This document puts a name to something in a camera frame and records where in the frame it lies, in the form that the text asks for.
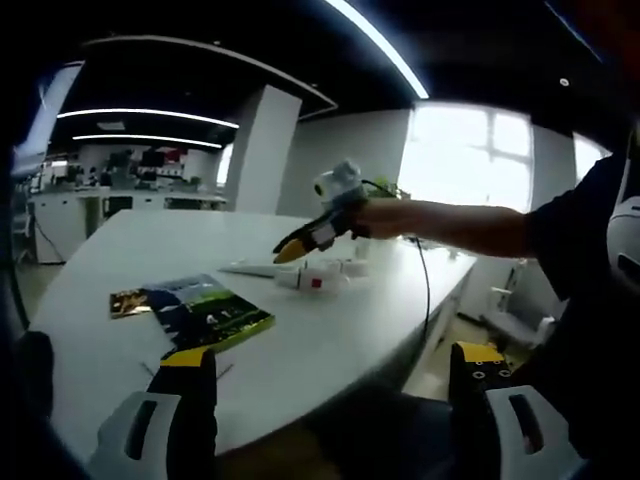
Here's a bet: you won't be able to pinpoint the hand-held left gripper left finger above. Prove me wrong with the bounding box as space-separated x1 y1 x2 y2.
88 347 219 480

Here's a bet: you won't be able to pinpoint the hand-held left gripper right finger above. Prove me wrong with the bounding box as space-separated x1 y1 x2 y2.
448 341 587 480

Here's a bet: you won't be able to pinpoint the plain white skincare bottle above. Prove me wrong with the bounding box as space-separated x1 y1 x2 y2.
323 256 372 282

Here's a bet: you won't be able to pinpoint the green black skincare sachet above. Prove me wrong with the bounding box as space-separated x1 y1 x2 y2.
141 272 278 359

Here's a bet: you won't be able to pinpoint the gold skincare sachet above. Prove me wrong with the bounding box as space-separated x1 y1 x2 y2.
108 286 157 320

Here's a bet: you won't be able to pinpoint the person's right hand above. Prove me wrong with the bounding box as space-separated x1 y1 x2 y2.
349 196 421 242

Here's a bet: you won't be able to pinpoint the white plastic chair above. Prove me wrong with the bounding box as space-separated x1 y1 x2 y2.
480 285 557 349

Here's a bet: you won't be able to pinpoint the large window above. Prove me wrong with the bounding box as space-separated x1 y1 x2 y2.
572 134 614 194
397 102 534 214

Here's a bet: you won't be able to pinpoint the long ceiling light strip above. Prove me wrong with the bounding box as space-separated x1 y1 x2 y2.
322 0 430 100

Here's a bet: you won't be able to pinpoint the black office chair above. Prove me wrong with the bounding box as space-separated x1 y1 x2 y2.
13 329 57 431

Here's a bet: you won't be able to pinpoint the white chest-worn device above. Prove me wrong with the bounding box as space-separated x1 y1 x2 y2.
604 196 640 282

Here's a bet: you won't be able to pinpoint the white counter cabinets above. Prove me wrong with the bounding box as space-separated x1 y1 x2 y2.
28 185 229 265

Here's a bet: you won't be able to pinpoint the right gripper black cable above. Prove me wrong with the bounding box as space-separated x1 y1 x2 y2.
360 178 432 346

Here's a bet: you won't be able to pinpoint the black floor cable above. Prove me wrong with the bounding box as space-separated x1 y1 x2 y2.
30 214 67 265

